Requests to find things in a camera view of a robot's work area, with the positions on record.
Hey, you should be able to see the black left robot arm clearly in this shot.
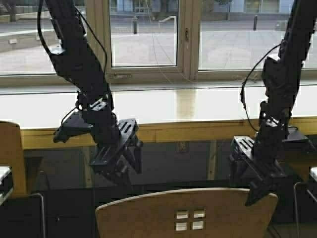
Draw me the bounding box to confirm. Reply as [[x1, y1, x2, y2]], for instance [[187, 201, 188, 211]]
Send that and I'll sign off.
[[42, 0, 290, 206]]

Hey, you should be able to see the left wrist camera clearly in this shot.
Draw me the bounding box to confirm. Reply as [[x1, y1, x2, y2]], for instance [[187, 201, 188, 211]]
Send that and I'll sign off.
[[53, 112, 92, 143]]

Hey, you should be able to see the outdoor metal handrail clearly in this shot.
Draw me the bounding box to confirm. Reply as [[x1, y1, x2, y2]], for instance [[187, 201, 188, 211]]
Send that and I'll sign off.
[[158, 15, 177, 32]]

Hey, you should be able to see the robot base left corner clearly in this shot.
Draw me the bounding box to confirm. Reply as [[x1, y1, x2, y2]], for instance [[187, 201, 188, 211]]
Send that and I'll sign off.
[[0, 166, 13, 205]]

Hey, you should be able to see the robot base right corner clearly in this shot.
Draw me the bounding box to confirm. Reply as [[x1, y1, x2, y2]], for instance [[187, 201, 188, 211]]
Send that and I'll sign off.
[[309, 167, 317, 199]]

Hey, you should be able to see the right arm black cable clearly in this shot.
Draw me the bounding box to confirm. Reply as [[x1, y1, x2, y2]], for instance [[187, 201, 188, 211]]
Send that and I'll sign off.
[[239, 43, 283, 132]]

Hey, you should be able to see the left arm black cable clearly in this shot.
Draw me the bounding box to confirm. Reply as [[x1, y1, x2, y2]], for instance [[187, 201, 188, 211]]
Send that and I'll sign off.
[[36, 0, 108, 75]]

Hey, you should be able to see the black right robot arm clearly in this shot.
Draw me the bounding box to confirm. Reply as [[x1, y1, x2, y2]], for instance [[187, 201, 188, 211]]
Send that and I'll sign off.
[[230, 0, 317, 199]]

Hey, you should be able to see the light wood chair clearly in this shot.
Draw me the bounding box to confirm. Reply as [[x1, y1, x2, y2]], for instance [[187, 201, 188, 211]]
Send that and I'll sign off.
[[0, 120, 47, 238], [95, 188, 278, 238]]

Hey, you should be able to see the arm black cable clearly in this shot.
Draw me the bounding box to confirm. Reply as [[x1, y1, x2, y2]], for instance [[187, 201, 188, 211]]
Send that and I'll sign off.
[[36, 0, 108, 75], [239, 43, 283, 132]]

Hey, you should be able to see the outdoor concrete bench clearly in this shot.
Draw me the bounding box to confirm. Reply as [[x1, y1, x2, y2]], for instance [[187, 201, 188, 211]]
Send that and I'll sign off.
[[0, 30, 59, 52]]

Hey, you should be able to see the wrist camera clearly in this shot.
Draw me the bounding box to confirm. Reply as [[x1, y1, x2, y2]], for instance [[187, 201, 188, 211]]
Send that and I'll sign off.
[[53, 112, 92, 143], [282, 126, 317, 153]]

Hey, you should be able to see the outdoor black bollard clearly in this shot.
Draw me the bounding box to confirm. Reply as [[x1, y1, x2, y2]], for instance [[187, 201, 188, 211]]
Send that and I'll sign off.
[[132, 16, 138, 35]]

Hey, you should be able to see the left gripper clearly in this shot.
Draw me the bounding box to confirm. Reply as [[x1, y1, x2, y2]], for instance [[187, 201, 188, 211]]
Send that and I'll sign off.
[[83, 110, 143, 189]]

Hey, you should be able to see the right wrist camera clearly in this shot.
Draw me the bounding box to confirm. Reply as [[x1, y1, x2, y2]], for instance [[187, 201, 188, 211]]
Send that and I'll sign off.
[[282, 126, 317, 153]]

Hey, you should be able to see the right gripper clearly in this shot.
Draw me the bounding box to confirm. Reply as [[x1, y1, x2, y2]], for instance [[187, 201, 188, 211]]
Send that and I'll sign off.
[[229, 123, 287, 183]]

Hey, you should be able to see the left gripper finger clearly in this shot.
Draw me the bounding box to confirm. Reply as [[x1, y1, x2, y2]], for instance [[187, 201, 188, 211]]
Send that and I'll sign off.
[[245, 176, 287, 206]]

